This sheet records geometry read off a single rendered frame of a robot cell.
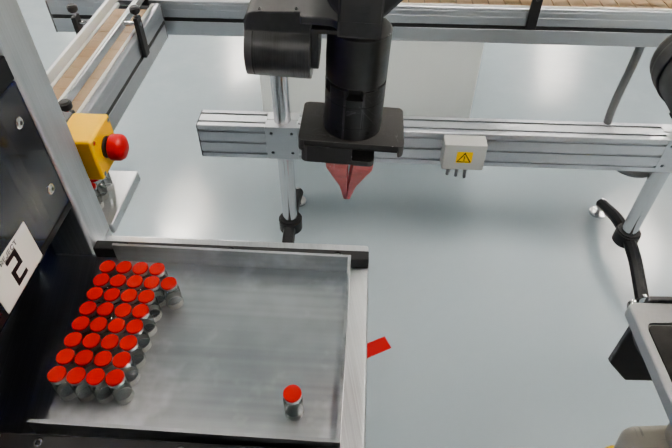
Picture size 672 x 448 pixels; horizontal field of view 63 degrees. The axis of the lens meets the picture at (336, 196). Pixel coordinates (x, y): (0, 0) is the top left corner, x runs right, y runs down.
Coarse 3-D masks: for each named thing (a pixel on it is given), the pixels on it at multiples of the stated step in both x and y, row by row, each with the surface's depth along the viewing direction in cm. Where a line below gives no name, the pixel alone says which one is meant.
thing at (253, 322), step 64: (128, 256) 80; (192, 256) 79; (256, 256) 78; (320, 256) 77; (192, 320) 73; (256, 320) 73; (320, 320) 73; (192, 384) 67; (256, 384) 67; (320, 384) 67
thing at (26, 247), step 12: (24, 228) 63; (12, 240) 61; (24, 240) 63; (24, 252) 64; (36, 252) 66; (0, 264) 59; (12, 264) 61; (24, 264) 64; (36, 264) 66; (0, 276) 59; (12, 276) 61; (0, 288) 59; (12, 288) 62; (0, 300) 60; (12, 300) 62
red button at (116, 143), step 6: (108, 138) 80; (114, 138) 80; (120, 138) 81; (126, 138) 82; (108, 144) 80; (114, 144) 80; (120, 144) 80; (126, 144) 82; (108, 150) 80; (114, 150) 80; (120, 150) 81; (126, 150) 82; (108, 156) 81; (114, 156) 81; (120, 156) 81; (126, 156) 83
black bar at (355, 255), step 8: (96, 248) 80; (104, 248) 80; (112, 248) 80; (224, 248) 80; (232, 248) 80; (240, 248) 80; (248, 248) 80; (256, 248) 80; (264, 248) 80; (272, 248) 80; (280, 248) 80; (288, 248) 80; (296, 248) 80; (104, 256) 81; (112, 256) 81; (352, 256) 79; (360, 256) 79; (368, 256) 79; (352, 264) 79; (360, 264) 79; (368, 264) 79
